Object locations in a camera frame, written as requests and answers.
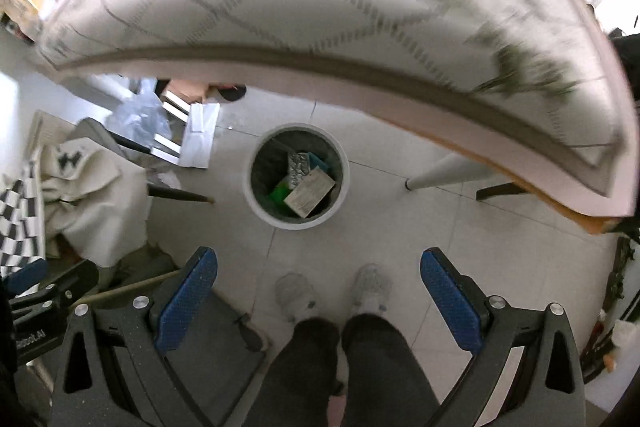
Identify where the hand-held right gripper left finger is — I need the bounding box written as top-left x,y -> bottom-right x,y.
50,247 -> 219,427

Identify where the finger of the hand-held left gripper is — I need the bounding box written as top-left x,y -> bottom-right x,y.
0,258 -> 100,314

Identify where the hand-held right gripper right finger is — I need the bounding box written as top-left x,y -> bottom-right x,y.
419,248 -> 587,427

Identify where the white round waste bin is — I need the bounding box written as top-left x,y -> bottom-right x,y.
244,123 -> 350,231

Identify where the black white checkered cloth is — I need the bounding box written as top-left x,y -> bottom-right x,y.
0,161 -> 49,279

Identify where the person's right grey shoe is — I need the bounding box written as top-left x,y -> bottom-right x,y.
351,263 -> 393,316

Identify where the person's grey shoe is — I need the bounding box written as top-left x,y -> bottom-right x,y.
351,263 -> 393,316
275,272 -> 321,323

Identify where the person's right leg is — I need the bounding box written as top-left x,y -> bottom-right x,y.
340,313 -> 442,427

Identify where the person's leg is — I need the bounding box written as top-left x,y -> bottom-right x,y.
244,317 -> 347,427
340,313 -> 442,427

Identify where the cream white cloth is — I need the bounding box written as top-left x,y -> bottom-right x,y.
39,138 -> 154,269

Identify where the person's left grey shoe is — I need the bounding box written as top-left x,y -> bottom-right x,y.
275,272 -> 321,323

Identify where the dark chair leg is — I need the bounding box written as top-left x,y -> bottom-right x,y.
475,181 -> 527,202

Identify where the person's left leg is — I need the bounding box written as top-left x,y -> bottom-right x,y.
244,317 -> 347,427

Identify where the wooden table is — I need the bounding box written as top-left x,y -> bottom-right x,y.
404,127 -> 623,236

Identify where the green plastic packet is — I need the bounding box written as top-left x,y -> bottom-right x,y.
270,178 -> 297,210

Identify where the white ribbed panel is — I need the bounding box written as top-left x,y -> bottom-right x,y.
29,109 -> 77,160

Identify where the grey chair with black legs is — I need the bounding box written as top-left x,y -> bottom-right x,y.
75,117 -> 217,206

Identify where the tan cardboard box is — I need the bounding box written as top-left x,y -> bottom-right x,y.
283,166 -> 337,218

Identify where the white flat paper box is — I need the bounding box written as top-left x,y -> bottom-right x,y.
179,102 -> 221,169

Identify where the silver blister pack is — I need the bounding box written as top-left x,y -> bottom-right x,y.
285,151 -> 314,188

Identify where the white box with dark edge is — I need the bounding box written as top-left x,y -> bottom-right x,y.
149,89 -> 194,166

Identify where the clear plastic bag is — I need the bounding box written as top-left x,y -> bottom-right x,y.
106,78 -> 174,148

